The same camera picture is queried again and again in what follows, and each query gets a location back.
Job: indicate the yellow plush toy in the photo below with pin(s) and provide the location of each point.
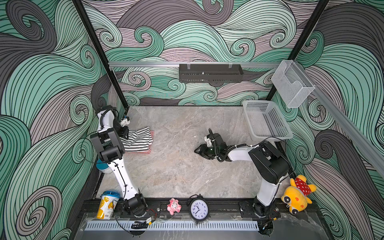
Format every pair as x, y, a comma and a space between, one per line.
296, 195

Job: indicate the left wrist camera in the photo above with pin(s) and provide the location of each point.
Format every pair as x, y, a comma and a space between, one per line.
125, 121

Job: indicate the aluminium rail right wall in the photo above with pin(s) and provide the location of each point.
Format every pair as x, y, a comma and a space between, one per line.
356, 107

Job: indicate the pink plush toy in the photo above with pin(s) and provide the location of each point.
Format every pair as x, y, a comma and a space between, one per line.
174, 206

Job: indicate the black alarm clock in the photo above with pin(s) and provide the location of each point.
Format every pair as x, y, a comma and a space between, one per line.
199, 209

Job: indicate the black white striped tank top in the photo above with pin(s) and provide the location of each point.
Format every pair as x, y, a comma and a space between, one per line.
136, 139

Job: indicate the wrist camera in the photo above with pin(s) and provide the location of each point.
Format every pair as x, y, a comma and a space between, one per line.
125, 121
215, 140

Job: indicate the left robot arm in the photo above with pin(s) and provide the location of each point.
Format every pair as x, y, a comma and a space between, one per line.
107, 142

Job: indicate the grey plastic laundry basket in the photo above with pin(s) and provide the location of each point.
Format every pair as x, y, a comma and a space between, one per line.
266, 121

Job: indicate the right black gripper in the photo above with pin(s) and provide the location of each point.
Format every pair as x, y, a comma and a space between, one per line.
202, 150

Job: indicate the white slotted cable duct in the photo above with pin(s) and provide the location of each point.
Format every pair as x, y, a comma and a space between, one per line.
176, 226

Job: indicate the teal lid white mug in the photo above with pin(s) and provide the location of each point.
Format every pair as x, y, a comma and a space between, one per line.
103, 167

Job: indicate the clear wall-mounted bin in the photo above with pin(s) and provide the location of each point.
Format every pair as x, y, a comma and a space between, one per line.
292, 83

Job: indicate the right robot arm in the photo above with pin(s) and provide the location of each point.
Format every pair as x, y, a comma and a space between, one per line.
269, 161

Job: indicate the yellow drink cup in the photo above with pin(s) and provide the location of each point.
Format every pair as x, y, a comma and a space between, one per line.
109, 200

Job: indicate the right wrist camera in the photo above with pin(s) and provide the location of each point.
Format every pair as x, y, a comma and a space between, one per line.
215, 140

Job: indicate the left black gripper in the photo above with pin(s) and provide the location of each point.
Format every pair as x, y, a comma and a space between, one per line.
123, 132

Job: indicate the black wall shelf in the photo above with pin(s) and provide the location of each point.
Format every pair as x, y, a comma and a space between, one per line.
210, 73

